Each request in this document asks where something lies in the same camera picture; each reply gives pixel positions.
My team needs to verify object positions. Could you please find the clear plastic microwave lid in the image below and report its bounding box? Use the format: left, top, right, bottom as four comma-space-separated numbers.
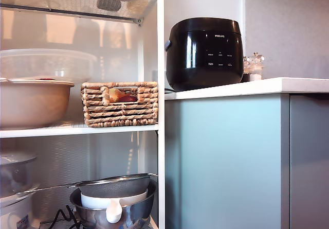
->
0, 48, 98, 83

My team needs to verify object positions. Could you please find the black steamer cable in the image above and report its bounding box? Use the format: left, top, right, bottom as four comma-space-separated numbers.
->
39, 204, 86, 229

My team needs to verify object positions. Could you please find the stainless steel mixing bowl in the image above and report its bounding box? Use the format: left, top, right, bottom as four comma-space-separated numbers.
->
69, 179, 158, 229

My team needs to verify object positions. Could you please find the dark square container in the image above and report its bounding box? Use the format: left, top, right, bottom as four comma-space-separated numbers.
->
97, 0, 122, 11

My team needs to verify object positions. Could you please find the white metal shelf unit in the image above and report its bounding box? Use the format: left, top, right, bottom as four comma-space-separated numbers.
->
0, 0, 166, 229

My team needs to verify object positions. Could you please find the clear pepper grinder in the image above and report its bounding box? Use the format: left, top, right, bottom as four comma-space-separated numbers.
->
242, 56, 252, 83

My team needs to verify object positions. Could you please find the metal mesh strainer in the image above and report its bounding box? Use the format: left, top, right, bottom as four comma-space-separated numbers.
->
16, 172, 158, 199

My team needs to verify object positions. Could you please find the woven wicker basket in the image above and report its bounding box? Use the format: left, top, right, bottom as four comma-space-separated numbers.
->
80, 81, 158, 128

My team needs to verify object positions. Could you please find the white electric food steamer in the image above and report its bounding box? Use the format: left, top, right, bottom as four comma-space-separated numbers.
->
0, 151, 42, 229

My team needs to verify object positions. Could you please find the grey-blue cabinet with white counter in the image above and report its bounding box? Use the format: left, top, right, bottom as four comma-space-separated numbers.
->
164, 77, 329, 229

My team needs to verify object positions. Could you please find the black rice cooker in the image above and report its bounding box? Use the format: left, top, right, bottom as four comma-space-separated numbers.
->
164, 17, 245, 92

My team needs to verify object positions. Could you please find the pale yellow onion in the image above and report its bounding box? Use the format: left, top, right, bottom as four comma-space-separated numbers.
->
108, 87, 124, 102

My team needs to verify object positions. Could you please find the white jug with handle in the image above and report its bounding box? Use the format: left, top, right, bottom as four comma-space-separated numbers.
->
80, 189, 150, 224

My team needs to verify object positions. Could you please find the beige plastic bowl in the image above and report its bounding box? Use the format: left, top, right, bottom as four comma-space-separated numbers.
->
0, 78, 76, 130

